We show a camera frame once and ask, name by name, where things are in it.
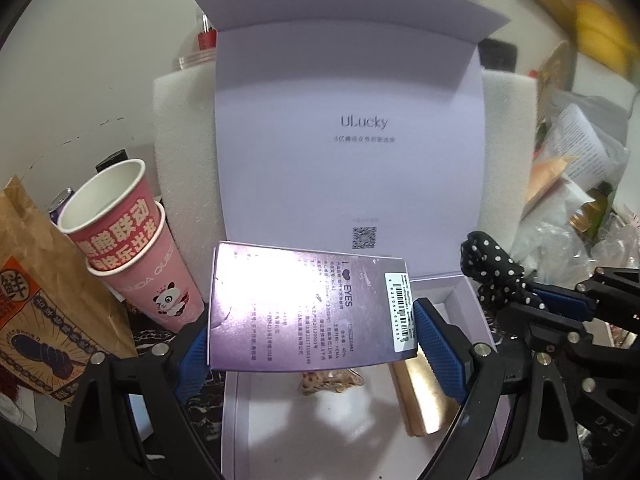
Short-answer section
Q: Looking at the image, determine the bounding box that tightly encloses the gold rectangular box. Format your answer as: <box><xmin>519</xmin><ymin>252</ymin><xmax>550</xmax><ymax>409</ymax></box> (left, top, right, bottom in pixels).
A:
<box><xmin>388</xmin><ymin>350</ymin><xmax>459</xmax><ymax>438</ymax></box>

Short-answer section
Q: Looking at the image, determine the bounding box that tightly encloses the black polka dot scrunchie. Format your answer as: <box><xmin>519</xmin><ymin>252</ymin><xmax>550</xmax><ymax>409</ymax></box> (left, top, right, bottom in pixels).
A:
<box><xmin>460</xmin><ymin>231</ymin><xmax>546</xmax><ymax>312</ymax></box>

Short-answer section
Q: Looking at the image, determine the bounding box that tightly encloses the purple eyes product box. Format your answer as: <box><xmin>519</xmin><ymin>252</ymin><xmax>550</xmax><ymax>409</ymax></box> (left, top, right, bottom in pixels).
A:
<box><xmin>207</xmin><ymin>242</ymin><xmax>418</xmax><ymax>373</ymax></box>

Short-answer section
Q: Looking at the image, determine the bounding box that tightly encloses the gold butterfly hair clip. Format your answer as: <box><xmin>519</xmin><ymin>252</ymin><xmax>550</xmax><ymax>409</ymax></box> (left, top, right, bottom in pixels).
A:
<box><xmin>299</xmin><ymin>368</ymin><xmax>364</xmax><ymax>396</ymax></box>

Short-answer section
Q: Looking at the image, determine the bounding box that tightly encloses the clear plastic bag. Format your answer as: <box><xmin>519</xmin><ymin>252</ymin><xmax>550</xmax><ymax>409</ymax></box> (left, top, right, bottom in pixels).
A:
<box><xmin>511</xmin><ymin>222</ymin><xmax>639</xmax><ymax>288</ymax></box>

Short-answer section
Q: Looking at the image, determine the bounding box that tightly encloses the lower pink panda cup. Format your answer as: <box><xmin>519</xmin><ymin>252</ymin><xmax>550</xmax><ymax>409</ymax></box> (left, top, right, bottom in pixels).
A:
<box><xmin>86</xmin><ymin>202</ymin><xmax>205</xmax><ymax>333</ymax></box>

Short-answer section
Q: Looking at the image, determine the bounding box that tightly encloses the brown paper snack bag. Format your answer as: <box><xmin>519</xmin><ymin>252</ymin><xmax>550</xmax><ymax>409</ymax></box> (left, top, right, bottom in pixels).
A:
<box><xmin>1</xmin><ymin>177</ymin><xmax>137</xmax><ymax>405</ymax></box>

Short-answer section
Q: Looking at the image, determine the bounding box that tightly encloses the white printed paper sheet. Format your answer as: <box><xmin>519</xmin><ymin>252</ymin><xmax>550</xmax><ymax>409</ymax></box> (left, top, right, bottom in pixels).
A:
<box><xmin>538</xmin><ymin>104</ymin><xmax>630</xmax><ymax>191</ymax></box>

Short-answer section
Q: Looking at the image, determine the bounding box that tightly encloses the woven straw fan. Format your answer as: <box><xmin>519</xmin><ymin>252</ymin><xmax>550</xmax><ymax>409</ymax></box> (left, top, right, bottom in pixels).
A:
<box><xmin>537</xmin><ymin>40</ymin><xmax>577</xmax><ymax>96</ymax></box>

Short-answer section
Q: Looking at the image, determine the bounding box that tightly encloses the lavender open gift box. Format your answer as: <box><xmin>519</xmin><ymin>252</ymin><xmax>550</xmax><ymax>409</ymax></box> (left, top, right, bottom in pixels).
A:
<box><xmin>195</xmin><ymin>0</ymin><xmax>506</xmax><ymax>479</ymax></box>

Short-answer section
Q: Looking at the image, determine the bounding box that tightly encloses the white foam block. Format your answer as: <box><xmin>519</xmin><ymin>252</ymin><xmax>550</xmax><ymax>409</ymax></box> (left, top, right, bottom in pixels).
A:
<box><xmin>153</xmin><ymin>61</ymin><xmax>537</xmax><ymax>298</ymax></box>

